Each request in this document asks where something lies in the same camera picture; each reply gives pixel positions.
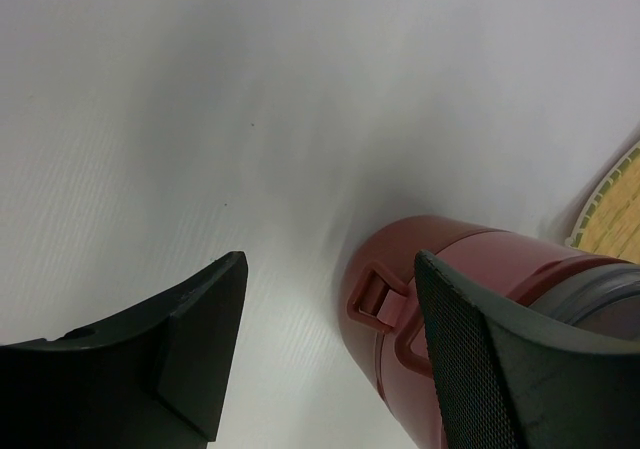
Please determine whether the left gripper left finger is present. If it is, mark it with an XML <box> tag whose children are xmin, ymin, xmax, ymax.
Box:
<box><xmin>1</xmin><ymin>251</ymin><xmax>248</xmax><ymax>448</ymax></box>

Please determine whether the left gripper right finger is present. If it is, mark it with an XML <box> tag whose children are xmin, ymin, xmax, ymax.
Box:
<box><xmin>414</xmin><ymin>251</ymin><xmax>639</xmax><ymax>448</ymax></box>

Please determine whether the pink steel pot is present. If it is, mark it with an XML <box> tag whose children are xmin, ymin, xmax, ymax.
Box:
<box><xmin>372</xmin><ymin>231</ymin><xmax>626</xmax><ymax>449</ymax></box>
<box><xmin>339</xmin><ymin>216</ymin><xmax>487</xmax><ymax>448</ymax></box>

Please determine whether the grey lid with handle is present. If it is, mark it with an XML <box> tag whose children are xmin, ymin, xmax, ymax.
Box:
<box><xmin>392</xmin><ymin>256</ymin><xmax>640</xmax><ymax>375</ymax></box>

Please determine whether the bamboo tray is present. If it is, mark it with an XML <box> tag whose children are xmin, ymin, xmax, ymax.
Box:
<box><xmin>565</xmin><ymin>142</ymin><xmax>640</xmax><ymax>264</ymax></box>

